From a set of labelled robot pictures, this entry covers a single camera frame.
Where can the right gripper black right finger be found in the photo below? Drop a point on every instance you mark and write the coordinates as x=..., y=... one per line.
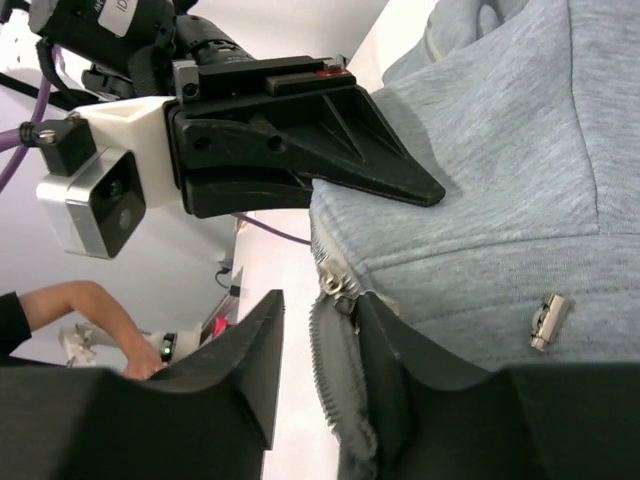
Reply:
x=437, y=416

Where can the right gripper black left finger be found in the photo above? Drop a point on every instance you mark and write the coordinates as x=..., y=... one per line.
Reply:
x=210, y=415

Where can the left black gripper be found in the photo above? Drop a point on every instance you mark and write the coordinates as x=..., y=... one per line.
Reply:
x=293, y=121

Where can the grey zip jacket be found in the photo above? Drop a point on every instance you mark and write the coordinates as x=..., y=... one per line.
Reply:
x=527, y=113

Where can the person's bare forearm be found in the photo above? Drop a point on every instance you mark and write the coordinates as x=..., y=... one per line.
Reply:
x=87, y=298

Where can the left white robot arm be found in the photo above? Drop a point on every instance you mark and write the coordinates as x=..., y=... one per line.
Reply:
x=134, y=42

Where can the person's bare hand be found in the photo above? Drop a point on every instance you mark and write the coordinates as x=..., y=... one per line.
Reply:
x=142, y=362

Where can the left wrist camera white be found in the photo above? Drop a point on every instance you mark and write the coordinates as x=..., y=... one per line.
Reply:
x=125, y=168

